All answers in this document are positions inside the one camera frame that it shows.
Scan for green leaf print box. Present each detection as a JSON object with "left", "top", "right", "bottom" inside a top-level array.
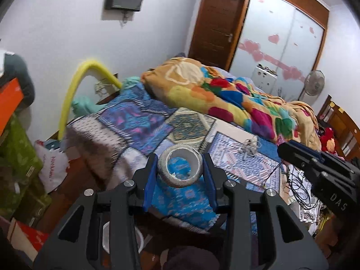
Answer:
[{"left": 0, "top": 115, "right": 52, "bottom": 227}]

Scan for white red print bag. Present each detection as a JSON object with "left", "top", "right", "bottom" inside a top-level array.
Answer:
[{"left": 34, "top": 140, "right": 69, "bottom": 194}]

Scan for orange cardboard box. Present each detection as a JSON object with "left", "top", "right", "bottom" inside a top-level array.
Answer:
[{"left": 0, "top": 77, "right": 24, "bottom": 135}]

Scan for frosted heart sticker sliding door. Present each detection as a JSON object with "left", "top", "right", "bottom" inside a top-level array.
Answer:
[
  {"left": 229, "top": 0, "right": 297, "bottom": 90},
  {"left": 277, "top": 8, "right": 327, "bottom": 102}
]

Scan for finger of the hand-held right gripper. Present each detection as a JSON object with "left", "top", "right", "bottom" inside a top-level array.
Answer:
[{"left": 277, "top": 140, "right": 324, "bottom": 167}]

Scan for standing electric fan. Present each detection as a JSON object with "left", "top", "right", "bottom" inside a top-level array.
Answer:
[{"left": 298, "top": 70, "right": 325, "bottom": 102}]

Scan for tangle of black cables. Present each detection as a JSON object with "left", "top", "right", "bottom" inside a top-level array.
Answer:
[{"left": 284, "top": 163, "right": 318, "bottom": 211}]

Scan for colourful heart print blanket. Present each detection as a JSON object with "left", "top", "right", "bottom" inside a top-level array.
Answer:
[{"left": 141, "top": 57, "right": 322, "bottom": 149}]

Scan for wooden bed headboard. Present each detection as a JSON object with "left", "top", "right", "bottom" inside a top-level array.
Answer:
[{"left": 316, "top": 95, "right": 360, "bottom": 161}]

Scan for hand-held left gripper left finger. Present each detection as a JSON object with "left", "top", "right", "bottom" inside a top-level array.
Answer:
[{"left": 33, "top": 152, "right": 159, "bottom": 270}]

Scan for red cardboard box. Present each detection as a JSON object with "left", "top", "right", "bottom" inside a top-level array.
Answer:
[{"left": 7, "top": 220, "right": 50, "bottom": 255}]

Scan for grey tape roll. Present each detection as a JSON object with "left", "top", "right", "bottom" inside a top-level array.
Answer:
[{"left": 157, "top": 144, "right": 203, "bottom": 188}]

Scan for red plush toy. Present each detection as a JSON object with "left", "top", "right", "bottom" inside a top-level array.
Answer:
[{"left": 321, "top": 128, "right": 338, "bottom": 154}]

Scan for white cable clump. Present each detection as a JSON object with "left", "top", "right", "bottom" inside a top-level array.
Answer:
[{"left": 240, "top": 135, "right": 259, "bottom": 158}]

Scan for yellow foam tube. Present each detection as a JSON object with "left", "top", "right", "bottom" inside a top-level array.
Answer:
[{"left": 58, "top": 58, "right": 123, "bottom": 141}]

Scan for white cloth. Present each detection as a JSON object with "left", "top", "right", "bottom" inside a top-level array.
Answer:
[{"left": 0, "top": 49, "right": 16, "bottom": 76}]

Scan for brown wooden door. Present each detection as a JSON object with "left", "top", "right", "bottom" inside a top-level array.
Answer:
[{"left": 187, "top": 0, "right": 249, "bottom": 68}]

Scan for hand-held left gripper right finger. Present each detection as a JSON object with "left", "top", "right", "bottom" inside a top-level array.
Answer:
[{"left": 202, "top": 152, "right": 329, "bottom": 270}]

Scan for white box appliance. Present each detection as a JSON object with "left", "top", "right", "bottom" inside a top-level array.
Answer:
[{"left": 251, "top": 64, "right": 279, "bottom": 92}]

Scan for teal cloth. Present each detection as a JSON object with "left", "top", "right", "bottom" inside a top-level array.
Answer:
[
  {"left": 71, "top": 96, "right": 99, "bottom": 116},
  {"left": 121, "top": 76, "right": 141, "bottom": 90}
]

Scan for person's left leg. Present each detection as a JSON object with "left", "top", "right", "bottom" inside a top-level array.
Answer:
[{"left": 163, "top": 246, "right": 223, "bottom": 270}]

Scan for blue patchwork blanket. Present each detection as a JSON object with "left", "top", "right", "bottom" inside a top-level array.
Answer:
[{"left": 66, "top": 83, "right": 284, "bottom": 231}]

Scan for dark grey bundle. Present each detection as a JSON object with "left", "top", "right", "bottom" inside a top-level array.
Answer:
[{"left": 4, "top": 54, "right": 36, "bottom": 109}]

